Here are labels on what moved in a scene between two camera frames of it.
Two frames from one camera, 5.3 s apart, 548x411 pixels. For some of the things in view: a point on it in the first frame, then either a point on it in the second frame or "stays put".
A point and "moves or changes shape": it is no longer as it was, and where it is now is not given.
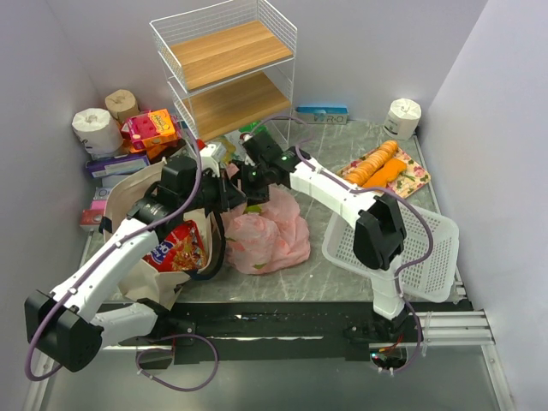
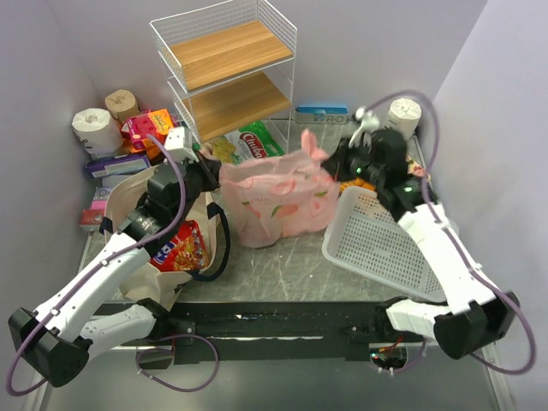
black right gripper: (251, 181) -> (338, 158)
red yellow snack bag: (181, 249) stays put
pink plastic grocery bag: (270, 237) moves or changes shape
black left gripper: (229, 195) -> (205, 172)
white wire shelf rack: (229, 66) stays put
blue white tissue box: (322, 114) stays put
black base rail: (277, 331) stays put
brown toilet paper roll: (122, 104) stays put
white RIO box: (102, 193) stays put
